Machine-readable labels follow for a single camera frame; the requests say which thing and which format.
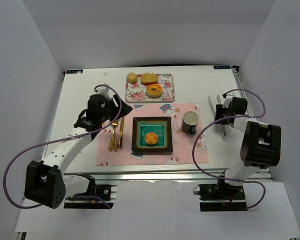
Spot small round muffin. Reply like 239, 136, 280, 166
126, 72, 138, 84

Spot floral rectangular tray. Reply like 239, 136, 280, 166
125, 72, 175, 103

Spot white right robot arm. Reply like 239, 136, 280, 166
208, 96, 282, 191

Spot pink cartoon placemat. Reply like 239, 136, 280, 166
96, 103, 200, 167

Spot gold fork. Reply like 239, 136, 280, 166
108, 120, 119, 152

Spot round orange bun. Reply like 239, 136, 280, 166
144, 132, 159, 146

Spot dark green mug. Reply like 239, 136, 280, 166
181, 111, 200, 136

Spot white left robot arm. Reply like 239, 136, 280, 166
24, 94, 133, 209

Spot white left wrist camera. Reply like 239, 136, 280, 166
94, 84, 112, 100

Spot steel tongs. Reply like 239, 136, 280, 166
207, 94, 227, 140

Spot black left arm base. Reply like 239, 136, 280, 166
63, 173, 117, 210

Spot gold knife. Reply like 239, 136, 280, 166
119, 117, 125, 150

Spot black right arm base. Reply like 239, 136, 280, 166
193, 184, 248, 212

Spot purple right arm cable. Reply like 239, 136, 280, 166
192, 89, 267, 210

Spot glazed ring doughnut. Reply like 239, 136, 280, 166
146, 84, 163, 98

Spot square teal black plate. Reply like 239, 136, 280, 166
131, 116, 173, 154

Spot brown bread slice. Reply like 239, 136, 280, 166
140, 73, 159, 85

